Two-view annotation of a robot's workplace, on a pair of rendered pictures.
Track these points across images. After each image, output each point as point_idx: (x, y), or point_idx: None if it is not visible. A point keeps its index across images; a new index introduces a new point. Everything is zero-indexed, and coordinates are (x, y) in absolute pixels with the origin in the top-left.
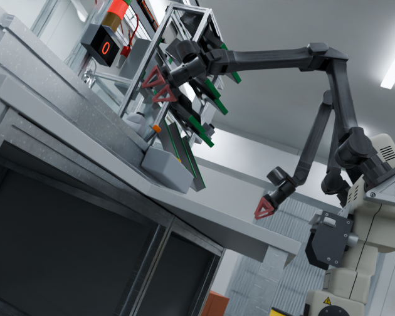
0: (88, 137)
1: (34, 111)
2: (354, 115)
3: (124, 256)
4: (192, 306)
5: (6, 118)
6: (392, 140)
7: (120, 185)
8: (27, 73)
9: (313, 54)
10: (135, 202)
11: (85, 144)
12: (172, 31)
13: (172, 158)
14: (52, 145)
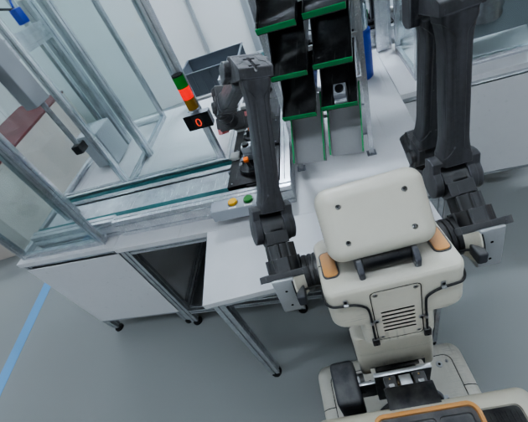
0: (149, 243)
1: (126, 249)
2: (260, 183)
3: None
4: None
5: (126, 252)
6: (322, 211)
7: (190, 239)
8: (130, 228)
9: (229, 83)
10: None
11: (151, 244)
12: None
13: (214, 213)
14: (145, 248)
